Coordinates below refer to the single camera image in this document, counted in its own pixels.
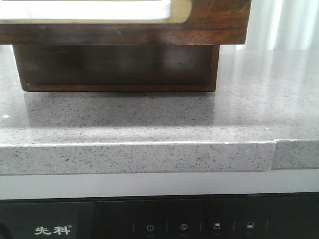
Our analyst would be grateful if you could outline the black appliance control panel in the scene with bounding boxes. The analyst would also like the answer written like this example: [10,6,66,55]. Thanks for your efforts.
[0,192,319,239]

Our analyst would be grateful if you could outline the dark wooden drawer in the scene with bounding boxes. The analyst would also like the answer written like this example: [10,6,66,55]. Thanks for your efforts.
[19,45,212,85]
[0,0,251,45]

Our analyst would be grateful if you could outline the dark wooden drawer cabinet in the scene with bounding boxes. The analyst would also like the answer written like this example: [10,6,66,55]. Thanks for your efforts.
[12,43,220,92]

